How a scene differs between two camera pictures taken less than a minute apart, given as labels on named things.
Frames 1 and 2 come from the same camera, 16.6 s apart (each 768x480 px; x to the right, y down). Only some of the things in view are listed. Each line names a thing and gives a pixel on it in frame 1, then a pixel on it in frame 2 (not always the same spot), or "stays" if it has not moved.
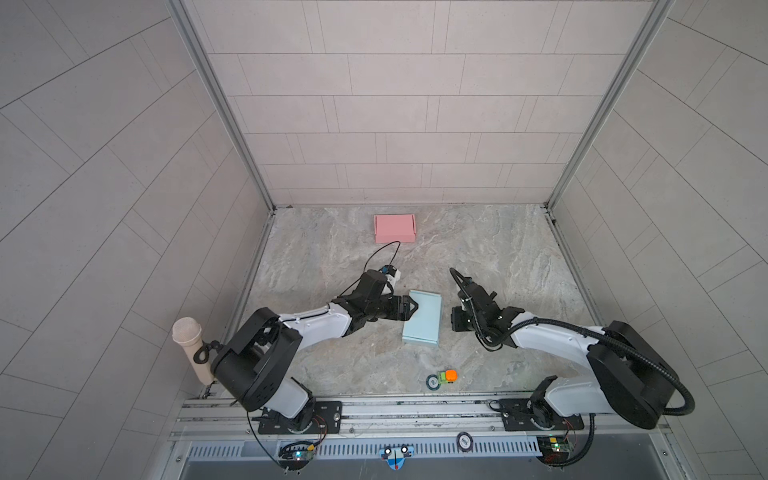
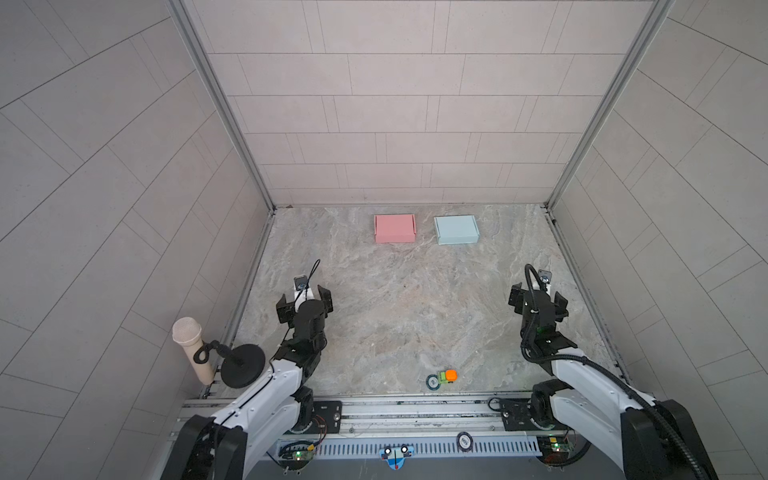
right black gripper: x=455 y=312 to x=520 y=295
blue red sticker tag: x=396 y=456 stays
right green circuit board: x=554 y=450 stays
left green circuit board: x=295 y=455 stays
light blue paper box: x=425 y=324 to x=458 y=229
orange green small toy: x=447 y=377 stays
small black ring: x=432 y=382 stays
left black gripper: x=395 y=303 to x=324 y=304
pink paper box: x=395 y=228 stays
